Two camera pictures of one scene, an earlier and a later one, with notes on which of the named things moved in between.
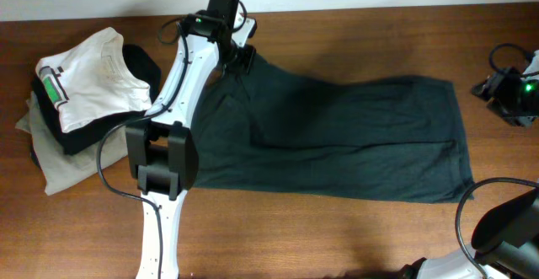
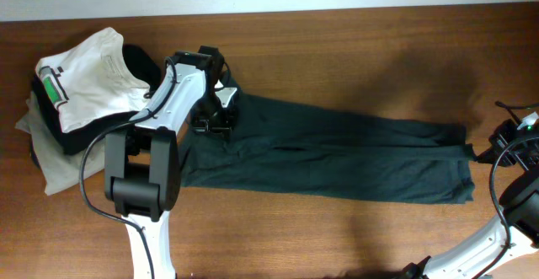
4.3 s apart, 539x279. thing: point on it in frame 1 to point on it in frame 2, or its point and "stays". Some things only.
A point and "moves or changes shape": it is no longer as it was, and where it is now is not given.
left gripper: x=245 y=60 to x=211 y=125
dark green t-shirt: x=269 y=130 moves or changes shape
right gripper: x=497 y=94 to x=499 y=145
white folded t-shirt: x=93 y=81 stays
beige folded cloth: x=60 y=169 stays
